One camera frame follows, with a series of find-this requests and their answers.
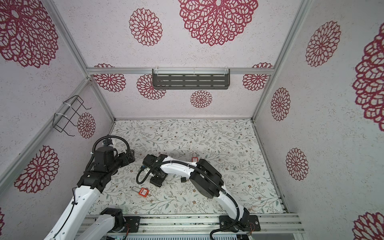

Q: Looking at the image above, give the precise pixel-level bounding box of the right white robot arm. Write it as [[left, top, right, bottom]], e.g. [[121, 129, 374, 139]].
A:
[[136, 155, 250, 233]]

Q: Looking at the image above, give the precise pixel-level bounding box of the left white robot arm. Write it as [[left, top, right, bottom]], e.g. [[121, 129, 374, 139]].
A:
[[45, 146, 135, 240]]

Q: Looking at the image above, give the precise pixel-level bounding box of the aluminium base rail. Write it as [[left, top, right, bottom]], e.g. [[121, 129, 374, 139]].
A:
[[108, 213, 305, 237]]

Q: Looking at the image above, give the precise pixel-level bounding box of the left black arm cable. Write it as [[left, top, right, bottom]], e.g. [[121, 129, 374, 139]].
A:
[[52, 187, 79, 240]]

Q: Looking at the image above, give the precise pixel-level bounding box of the black wire wall basket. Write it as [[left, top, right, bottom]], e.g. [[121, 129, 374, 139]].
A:
[[52, 95, 91, 137]]

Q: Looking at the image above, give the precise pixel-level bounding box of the grey slotted wall shelf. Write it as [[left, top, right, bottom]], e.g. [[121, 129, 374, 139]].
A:
[[152, 69, 231, 90]]

